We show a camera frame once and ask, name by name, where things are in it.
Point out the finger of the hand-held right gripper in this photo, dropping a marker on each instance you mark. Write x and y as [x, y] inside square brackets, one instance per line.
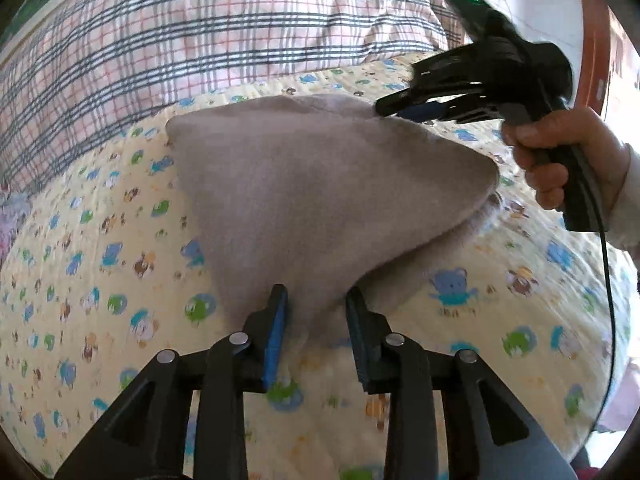
[445, 72]
[425, 109]

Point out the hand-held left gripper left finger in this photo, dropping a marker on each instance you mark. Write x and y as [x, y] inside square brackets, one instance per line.
[275, 330]

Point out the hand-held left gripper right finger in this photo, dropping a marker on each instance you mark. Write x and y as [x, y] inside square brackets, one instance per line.
[357, 340]

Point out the grey-beige towel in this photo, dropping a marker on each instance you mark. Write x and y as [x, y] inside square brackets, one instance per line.
[310, 185]

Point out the person's right forearm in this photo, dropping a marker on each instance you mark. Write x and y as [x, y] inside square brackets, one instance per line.
[627, 200]

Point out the person's right hand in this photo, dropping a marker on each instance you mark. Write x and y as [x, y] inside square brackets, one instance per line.
[530, 135]

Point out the yellow cartoon print bedsheet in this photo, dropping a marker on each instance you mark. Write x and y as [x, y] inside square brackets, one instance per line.
[100, 260]

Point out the plaid quilt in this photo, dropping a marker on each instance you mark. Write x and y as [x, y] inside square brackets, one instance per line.
[200, 25]

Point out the floral cloth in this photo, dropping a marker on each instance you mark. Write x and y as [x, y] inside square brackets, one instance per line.
[7, 225]

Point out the red wooden door frame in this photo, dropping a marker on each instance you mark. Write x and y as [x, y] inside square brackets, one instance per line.
[595, 35]

